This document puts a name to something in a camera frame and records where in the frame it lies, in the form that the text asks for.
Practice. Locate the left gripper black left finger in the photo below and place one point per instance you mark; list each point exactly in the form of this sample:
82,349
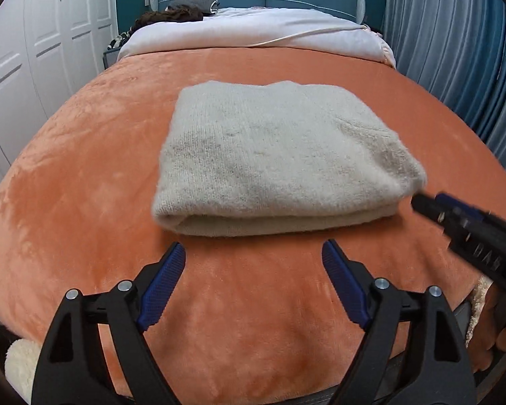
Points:
72,368

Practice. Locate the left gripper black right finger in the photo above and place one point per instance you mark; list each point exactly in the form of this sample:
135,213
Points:
435,368

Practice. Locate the cream knitted sweater black hearts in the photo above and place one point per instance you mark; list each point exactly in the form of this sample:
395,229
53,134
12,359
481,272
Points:
250,160

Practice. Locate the dark clothes pile on bed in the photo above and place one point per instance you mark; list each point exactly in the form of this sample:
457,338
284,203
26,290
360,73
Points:
177,11

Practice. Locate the person's right hand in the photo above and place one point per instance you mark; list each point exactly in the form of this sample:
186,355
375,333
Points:
487,334

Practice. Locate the blue-grey striped curtain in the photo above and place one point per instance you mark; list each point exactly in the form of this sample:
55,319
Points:
456,50

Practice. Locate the orange plush bed blanket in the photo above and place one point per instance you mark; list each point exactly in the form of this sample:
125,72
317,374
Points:
252,320

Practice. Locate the white folded duvet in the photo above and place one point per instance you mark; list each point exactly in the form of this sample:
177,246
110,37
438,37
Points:
264,28

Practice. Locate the white wardrobe with red stickers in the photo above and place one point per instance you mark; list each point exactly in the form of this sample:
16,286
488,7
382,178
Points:
49,50

